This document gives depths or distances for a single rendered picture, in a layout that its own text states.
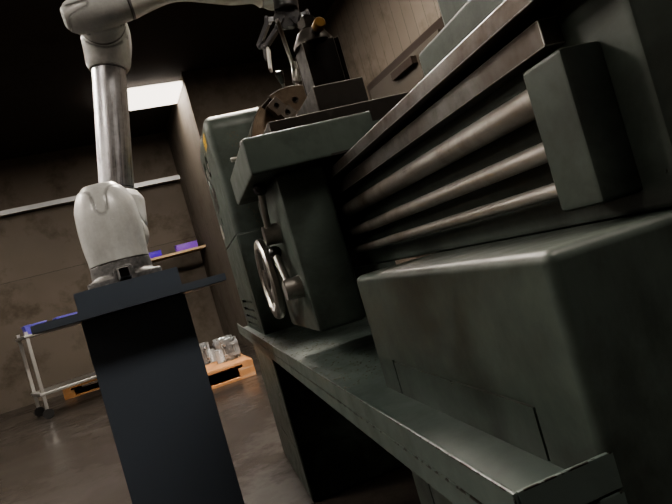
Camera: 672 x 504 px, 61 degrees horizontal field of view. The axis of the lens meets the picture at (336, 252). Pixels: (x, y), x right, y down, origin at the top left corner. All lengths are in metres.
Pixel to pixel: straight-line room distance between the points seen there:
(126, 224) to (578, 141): 1.31
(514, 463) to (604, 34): 0.29
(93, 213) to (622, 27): 1.35
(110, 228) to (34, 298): 6.73
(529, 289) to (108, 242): 1.30
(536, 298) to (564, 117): 0.13
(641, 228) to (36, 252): 8.10
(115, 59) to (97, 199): 0.50
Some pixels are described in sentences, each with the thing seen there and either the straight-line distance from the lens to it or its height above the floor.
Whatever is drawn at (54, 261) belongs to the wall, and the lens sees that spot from 8.28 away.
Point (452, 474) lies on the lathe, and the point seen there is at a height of 0.55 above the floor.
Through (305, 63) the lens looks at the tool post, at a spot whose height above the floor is 1.08.
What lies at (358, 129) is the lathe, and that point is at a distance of 0.94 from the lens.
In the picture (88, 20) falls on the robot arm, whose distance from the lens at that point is 1.81.
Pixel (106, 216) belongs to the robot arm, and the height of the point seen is 0.97.
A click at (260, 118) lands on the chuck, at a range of 1.72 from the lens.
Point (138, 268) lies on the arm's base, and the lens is 1.56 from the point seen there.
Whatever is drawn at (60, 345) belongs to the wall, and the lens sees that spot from 8.24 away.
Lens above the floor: 0.71
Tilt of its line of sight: 1 degrees up
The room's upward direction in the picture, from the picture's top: 16 degrees counter-clockwise
